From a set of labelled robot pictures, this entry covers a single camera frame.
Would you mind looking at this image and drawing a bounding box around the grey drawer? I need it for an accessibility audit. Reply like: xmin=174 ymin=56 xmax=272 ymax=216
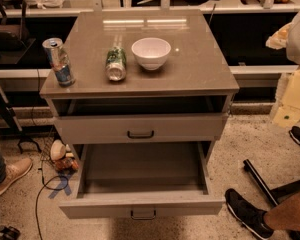
xmin=60 ymin=142 xmax=224 ymax=220
xmin=54 ymin=113 xmax=227 ymax=144

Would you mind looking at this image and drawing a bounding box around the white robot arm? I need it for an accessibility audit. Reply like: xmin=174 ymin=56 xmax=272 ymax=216
xmin=266 ymin=11 xmax=300 ymax=128

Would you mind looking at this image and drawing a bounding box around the grey drawer cabinet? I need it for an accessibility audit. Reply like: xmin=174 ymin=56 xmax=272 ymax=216
xmin=39 ymin=9 xmax=240 ymax=152

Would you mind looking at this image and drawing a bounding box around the white bowl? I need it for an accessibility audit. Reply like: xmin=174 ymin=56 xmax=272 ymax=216
xmin=131 ymin=37 xmax=171 ymax=70

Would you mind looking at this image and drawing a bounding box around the green lying soda can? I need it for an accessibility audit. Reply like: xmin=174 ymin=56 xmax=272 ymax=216
xmin=105 ymin=46 xmax=127 ymax=81

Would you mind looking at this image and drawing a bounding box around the silver blue standing can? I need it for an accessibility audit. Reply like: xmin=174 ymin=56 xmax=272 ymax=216
xmin=42 ymin=38 xmax=75 ymax=87

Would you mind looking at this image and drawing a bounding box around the black sneaker near right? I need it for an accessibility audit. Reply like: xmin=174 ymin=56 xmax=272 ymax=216
xmin=225 ymin=189 xmax=274 ymax=240

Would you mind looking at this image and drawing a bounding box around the tan leather shoe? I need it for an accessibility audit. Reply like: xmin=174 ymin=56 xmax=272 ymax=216
xmin=0 ymin=158 xmax=33 ymax=196

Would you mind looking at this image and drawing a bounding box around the black chair base leg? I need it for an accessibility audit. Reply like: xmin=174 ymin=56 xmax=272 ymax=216
xmin=243 ymin=159 xmax=300 ymax=206

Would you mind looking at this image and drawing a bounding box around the black stand at left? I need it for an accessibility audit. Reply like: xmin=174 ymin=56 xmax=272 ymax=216
xmin=0 ymin=85 xmax=41 ymax=153

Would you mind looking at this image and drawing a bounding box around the bare leg of person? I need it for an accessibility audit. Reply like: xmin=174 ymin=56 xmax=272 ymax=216
xmin=263 ymin=192 xmax=300 ymax=231

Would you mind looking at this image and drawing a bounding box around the black cable on floor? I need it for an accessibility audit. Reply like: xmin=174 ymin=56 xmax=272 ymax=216
xmin=34 ymin=130 xmax=70 ymax=240

